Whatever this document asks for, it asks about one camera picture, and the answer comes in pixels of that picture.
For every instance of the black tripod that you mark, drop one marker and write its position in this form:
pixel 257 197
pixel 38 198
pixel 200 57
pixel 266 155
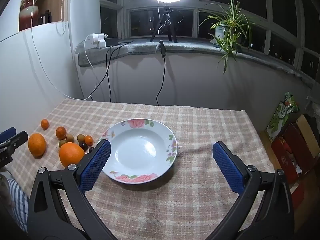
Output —
pixel 163 25

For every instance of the large oval orange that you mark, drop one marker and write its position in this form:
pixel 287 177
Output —
pixel 37 145

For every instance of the blue striped clothing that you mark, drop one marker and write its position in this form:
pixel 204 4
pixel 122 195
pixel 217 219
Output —
pixel 18 200

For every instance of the grey windowsill mat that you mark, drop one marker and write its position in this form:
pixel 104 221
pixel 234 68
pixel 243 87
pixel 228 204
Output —
pixel 190 47

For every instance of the green printed box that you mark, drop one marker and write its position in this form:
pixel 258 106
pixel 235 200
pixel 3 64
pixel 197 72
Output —
pixel 281 120

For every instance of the small tangerine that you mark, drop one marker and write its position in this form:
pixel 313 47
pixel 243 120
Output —
pixel 44 124
pixel 60 133

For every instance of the brown cardboard box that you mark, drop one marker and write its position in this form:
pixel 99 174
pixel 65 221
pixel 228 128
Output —
pixel 308 130

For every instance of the black power adapter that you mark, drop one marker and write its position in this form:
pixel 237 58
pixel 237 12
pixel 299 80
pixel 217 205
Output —
pixel 112 42

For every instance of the green spider plant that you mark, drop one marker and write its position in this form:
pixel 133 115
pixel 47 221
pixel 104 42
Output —
pixel 231 21

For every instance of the white plant pot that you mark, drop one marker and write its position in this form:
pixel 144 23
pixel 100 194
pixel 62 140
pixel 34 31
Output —
pixel 221 33

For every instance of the large round orange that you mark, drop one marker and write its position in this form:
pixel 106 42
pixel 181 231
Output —
pixel 70 155

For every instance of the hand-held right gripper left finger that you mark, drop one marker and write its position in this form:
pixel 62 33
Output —
pixel 96 165

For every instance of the white cabinet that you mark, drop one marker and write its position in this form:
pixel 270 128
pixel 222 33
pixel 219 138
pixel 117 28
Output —
pixel 20 80

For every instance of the white chargers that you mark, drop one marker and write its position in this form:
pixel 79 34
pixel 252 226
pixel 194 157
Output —
pixel 98 40

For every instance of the red vase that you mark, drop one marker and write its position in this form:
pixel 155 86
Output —
pixel 28 8

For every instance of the white floral plate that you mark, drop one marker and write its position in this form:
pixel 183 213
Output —
pixel 135 152

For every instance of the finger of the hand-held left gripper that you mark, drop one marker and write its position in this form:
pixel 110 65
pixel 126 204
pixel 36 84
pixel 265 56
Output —
pixel 7 133
pixel 15 141

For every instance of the beige checked tablecloth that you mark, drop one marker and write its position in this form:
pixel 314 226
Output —
pixel 200 130

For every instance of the small orange kumquat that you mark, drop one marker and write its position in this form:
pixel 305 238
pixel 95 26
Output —
pixel 89 140

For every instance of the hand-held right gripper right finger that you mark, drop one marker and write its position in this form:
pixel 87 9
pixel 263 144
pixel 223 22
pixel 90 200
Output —
pixel 226 166

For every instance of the red box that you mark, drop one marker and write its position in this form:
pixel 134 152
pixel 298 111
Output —
pixel 292 152

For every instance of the small dark purple fruit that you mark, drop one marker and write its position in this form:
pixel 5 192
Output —
pixel 83 146
pixel 91 150

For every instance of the small green-brown round fruit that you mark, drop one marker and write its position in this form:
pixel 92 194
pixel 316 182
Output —
pixel 69 138
pixel 62 144
pixel 80 137

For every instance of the white window frame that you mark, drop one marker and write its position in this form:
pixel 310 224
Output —
pixel 197 5

